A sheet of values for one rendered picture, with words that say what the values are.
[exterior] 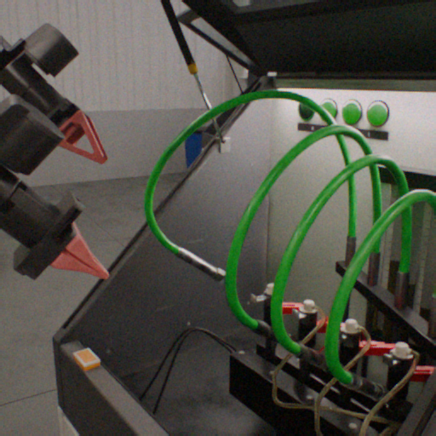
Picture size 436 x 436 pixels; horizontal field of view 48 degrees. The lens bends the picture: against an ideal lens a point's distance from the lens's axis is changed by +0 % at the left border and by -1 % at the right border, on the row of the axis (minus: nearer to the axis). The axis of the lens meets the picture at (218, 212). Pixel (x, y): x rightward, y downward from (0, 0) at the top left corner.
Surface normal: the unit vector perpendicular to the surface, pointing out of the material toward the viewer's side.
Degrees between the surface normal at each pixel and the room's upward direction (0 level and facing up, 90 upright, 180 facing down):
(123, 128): 90
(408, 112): 90
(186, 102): 90
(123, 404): 0
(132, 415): 0
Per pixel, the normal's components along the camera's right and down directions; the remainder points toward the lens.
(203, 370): 0.00, -0.97
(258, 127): 0.61, 0.21
